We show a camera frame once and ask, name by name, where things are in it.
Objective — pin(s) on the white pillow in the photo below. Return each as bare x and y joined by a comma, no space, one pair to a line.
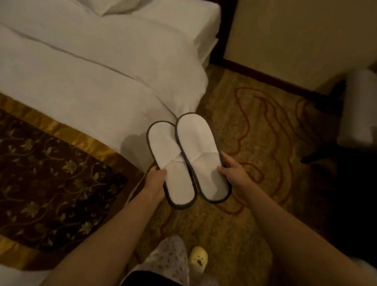
111,0

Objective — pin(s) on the person's left forearm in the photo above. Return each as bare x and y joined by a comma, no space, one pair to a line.
87,264

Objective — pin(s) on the person's left hand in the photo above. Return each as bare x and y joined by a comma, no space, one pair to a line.
154,184

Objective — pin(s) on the white bed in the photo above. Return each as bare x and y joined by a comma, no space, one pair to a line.
69,76

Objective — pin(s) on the person's right forearm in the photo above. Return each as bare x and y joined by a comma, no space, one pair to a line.
301,246

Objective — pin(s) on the grey upholstered armchair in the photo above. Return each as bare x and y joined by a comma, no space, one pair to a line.
372,113

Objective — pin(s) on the person's right hand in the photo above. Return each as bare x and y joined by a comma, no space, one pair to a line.
238,179

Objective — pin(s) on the person's yellow right shoe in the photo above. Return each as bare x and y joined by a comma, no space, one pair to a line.
198,258

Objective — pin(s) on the white slipper dark trim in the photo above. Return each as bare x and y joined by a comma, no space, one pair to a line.
165,140
197,133

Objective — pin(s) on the patterned olive carpet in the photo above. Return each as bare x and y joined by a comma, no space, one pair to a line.
256,124

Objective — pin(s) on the brown gold floral bed runner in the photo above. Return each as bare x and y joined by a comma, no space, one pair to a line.
27,163

